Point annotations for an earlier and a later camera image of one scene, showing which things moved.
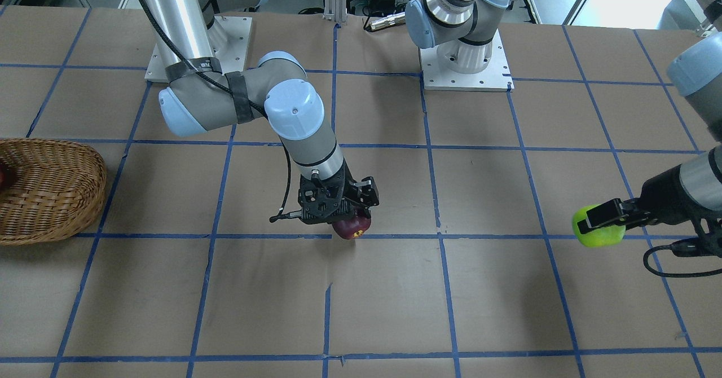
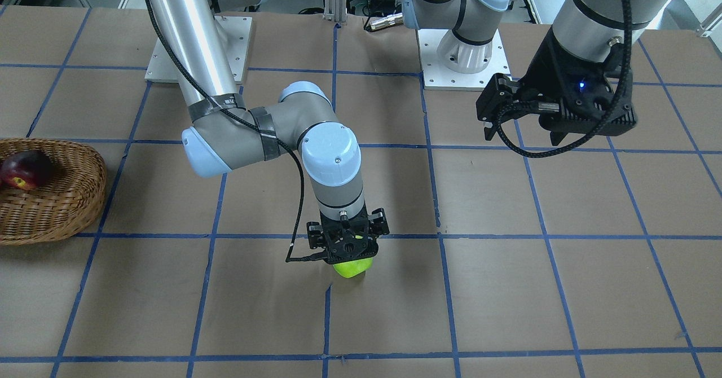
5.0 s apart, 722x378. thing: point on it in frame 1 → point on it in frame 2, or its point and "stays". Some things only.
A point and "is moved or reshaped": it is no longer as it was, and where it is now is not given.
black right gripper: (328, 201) → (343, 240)
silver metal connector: (399, 18) stays
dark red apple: (353, 227) is moved or reshaped
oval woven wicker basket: (57, 189) stays
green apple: (603, 237) → (352, 268)
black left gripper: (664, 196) → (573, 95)
